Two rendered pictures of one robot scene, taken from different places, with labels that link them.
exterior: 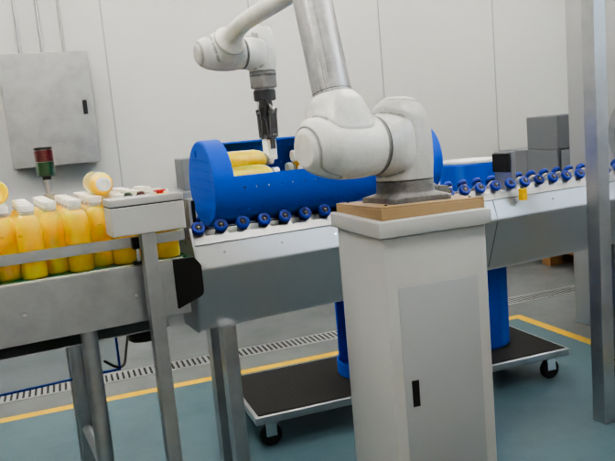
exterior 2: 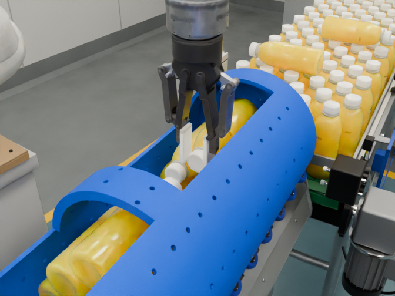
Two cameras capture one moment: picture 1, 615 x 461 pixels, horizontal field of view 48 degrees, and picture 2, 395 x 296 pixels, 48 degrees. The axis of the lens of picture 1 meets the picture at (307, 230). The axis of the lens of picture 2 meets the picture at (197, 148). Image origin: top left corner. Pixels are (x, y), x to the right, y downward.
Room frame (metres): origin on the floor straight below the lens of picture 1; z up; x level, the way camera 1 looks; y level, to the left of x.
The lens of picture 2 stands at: (2.89, -0.25, 1.60)
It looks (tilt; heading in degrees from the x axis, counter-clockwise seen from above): 34 degrees down; 145
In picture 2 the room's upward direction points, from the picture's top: straight up
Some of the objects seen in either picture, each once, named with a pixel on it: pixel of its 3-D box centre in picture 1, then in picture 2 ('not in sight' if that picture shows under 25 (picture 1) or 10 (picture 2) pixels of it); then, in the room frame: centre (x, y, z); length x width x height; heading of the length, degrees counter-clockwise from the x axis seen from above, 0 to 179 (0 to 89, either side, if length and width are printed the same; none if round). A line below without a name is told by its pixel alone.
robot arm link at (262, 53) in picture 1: (256, 48); not in sight; (2.38, 0.11, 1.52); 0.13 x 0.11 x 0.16; 125
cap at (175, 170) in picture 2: not in sight; (175, 173); (2.33, 0.09, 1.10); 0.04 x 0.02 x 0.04; 25
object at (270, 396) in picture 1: (398, 378); not in sight; (3.06, -0.36, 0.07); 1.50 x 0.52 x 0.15; 109
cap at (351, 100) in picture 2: not in sight; (352, 100); (2.32, 0.62, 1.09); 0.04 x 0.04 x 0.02
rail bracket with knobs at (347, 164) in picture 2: not in sight; (343, 181); (2.42, 0.51, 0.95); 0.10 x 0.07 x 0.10; 25
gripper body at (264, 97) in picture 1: (265, 102); (197, 61); (2.38, 0.10, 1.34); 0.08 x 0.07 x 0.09; 26
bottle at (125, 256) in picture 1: (123, 231); not in sight; (2.00, 0.53, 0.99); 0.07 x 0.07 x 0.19
